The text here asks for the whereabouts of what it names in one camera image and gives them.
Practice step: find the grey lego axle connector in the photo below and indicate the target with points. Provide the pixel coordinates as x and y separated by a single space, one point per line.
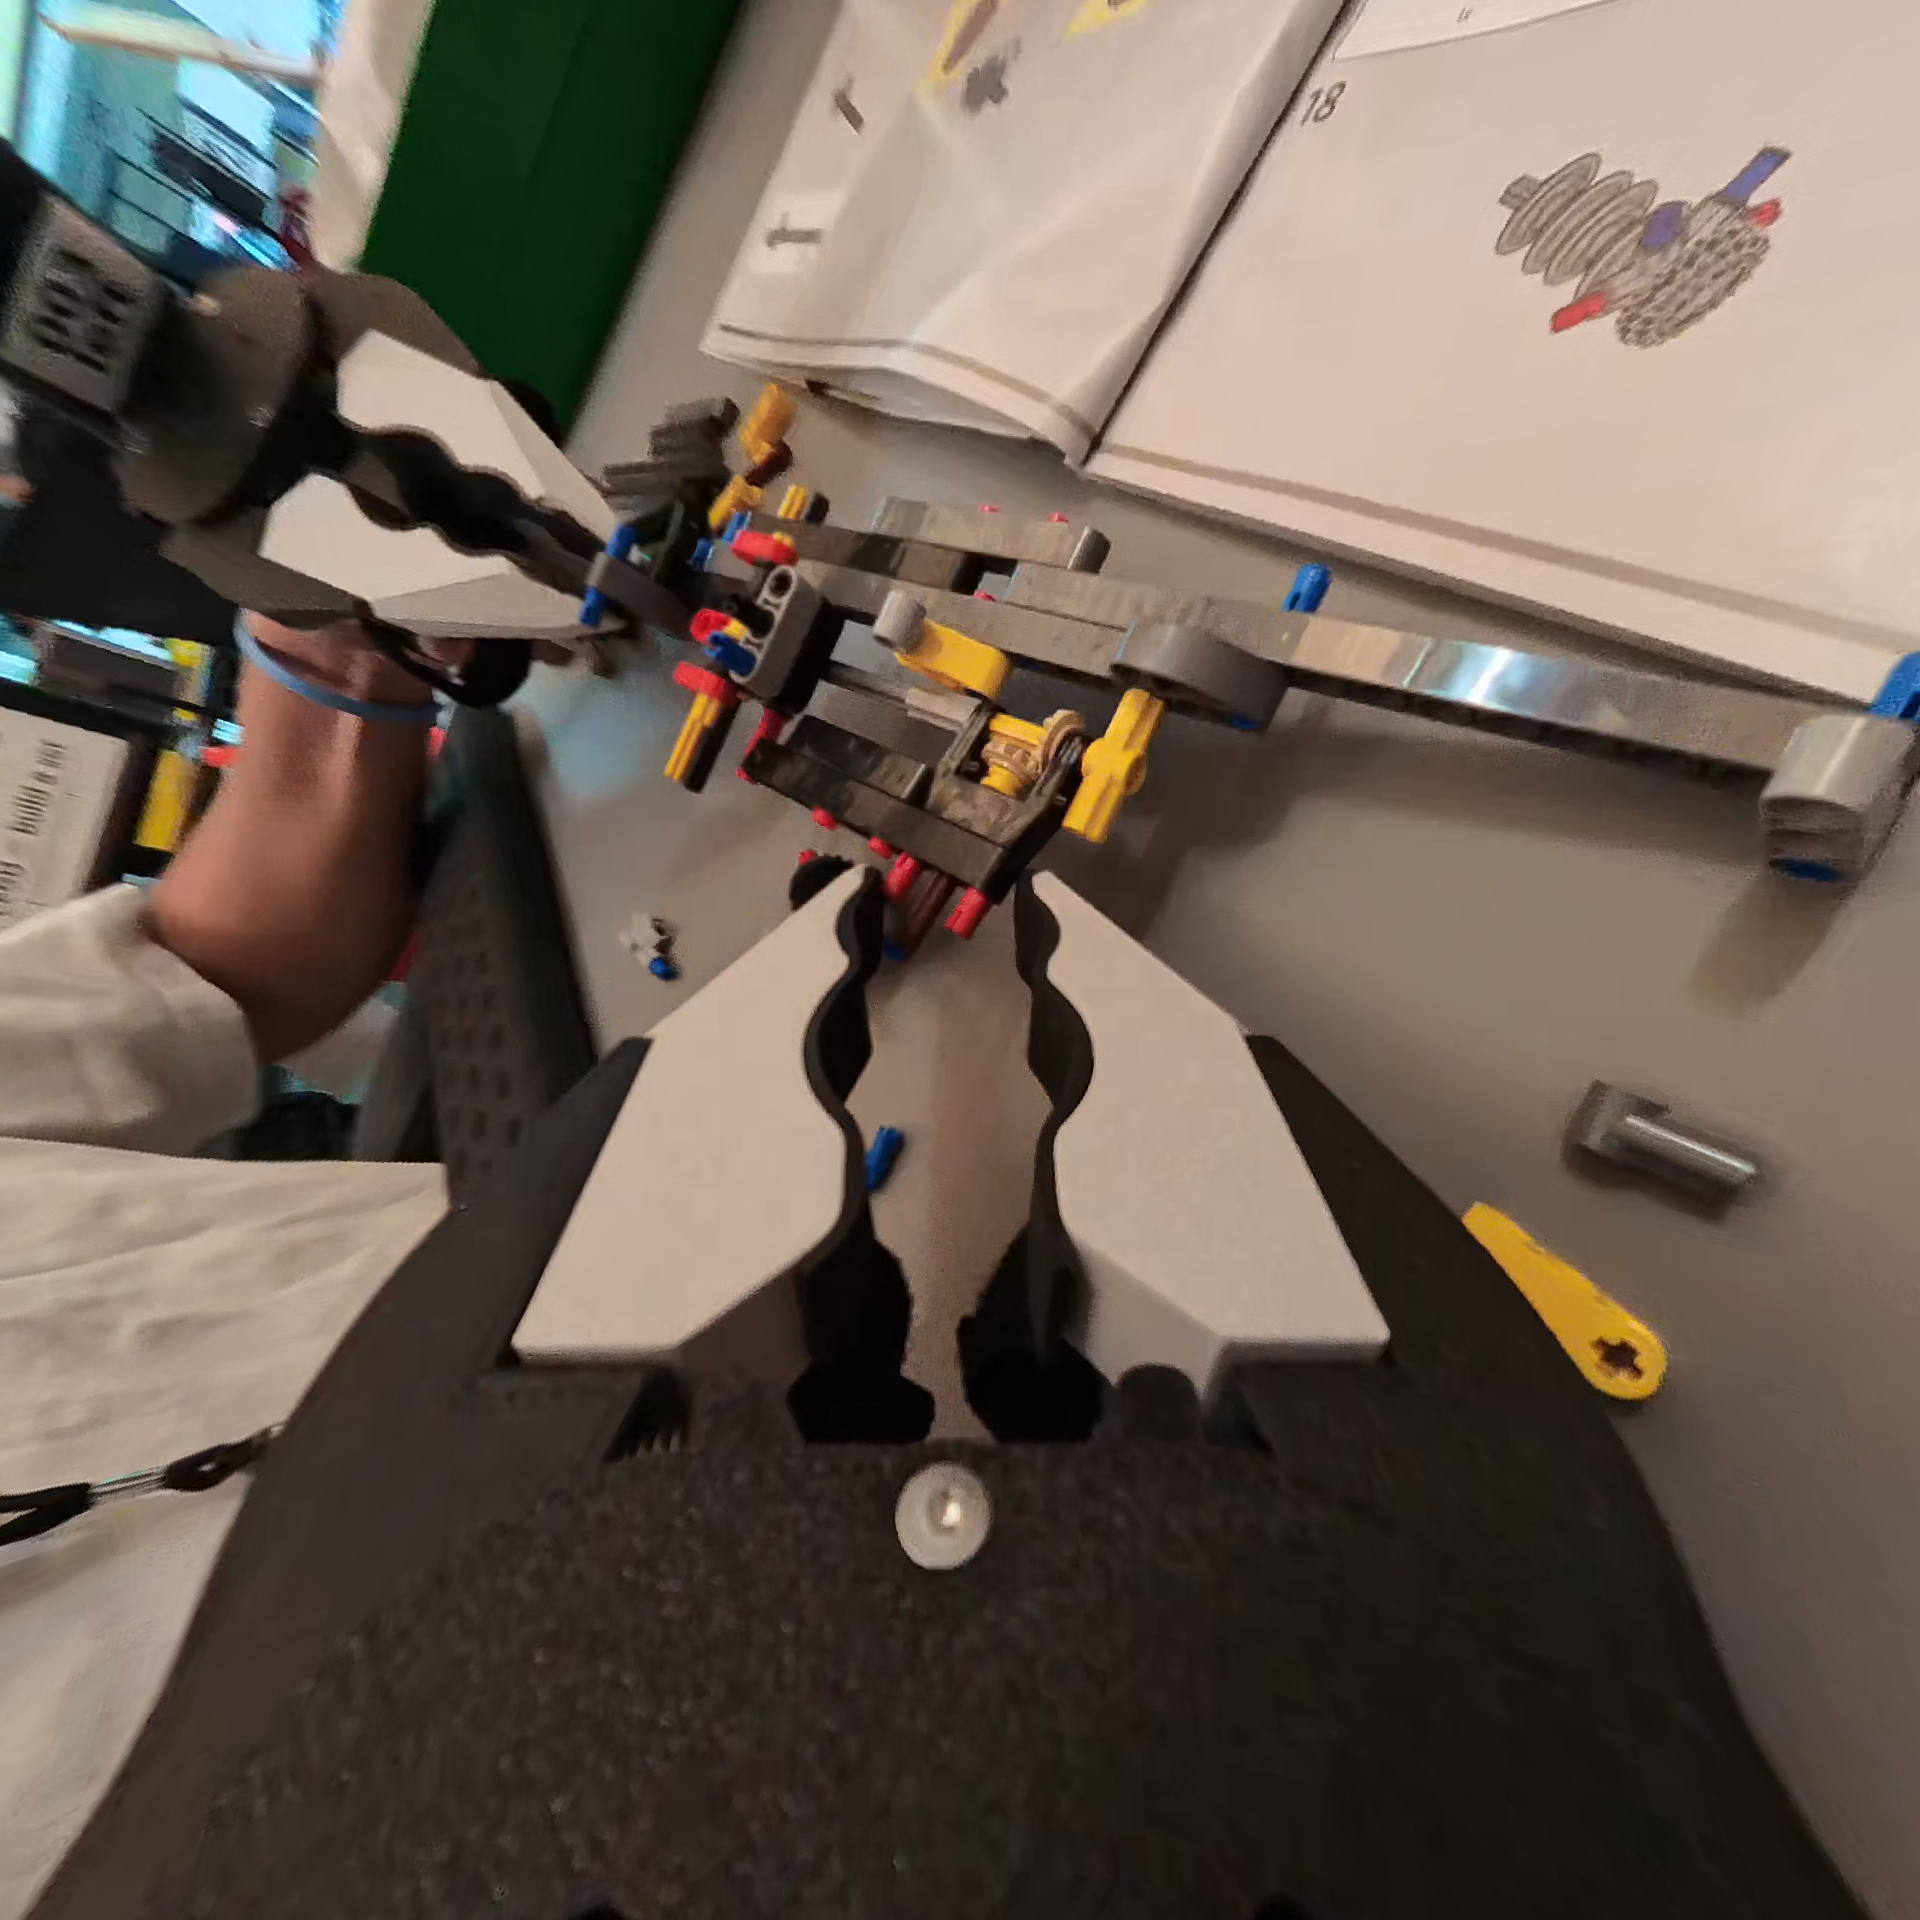
645 933

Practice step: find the blue wristband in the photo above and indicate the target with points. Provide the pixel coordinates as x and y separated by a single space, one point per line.
300 688

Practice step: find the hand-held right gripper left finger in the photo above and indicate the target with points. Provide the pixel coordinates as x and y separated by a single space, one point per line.
691 1201

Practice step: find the dark grey lego connector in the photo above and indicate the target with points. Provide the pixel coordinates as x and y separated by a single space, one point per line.
1650 1141

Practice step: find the open instruction booklet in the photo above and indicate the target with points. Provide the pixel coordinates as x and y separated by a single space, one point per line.
1425 496

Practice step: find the long dark lego chassis assembly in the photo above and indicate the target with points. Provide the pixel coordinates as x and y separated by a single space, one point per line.
1202 661

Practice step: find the person's left forearm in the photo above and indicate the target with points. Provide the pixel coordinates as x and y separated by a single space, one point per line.
300 854

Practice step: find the green plastic bin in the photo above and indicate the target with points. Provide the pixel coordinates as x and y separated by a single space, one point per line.
556 182

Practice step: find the white sign with black pattern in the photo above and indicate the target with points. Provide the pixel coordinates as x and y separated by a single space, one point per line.
61 810

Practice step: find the grey lego gear shaft assembly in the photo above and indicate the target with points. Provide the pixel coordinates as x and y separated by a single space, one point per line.
820 878

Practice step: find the yellow lego liftarm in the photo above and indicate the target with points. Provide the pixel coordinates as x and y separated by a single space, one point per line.
1559 1299

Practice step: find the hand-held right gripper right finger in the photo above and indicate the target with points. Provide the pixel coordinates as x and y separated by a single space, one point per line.
1218 1201

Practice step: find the white t-shirt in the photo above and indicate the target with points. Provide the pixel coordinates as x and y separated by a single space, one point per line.
152 1275

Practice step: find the small pile of lego beams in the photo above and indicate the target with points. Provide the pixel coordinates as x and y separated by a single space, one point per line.
682 450

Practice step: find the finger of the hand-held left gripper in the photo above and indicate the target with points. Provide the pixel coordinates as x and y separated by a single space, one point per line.
467 422
392 563

